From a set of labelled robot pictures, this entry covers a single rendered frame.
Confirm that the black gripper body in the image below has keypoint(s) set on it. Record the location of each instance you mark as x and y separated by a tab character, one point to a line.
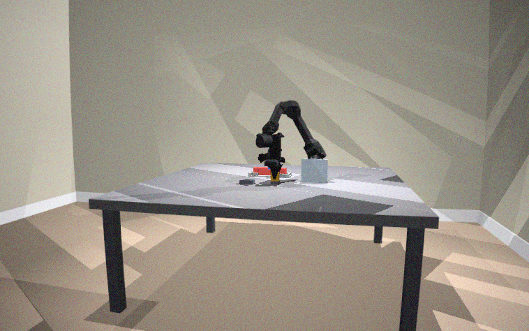
275	153

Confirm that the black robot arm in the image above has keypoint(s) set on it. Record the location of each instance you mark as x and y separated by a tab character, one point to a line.
267	138

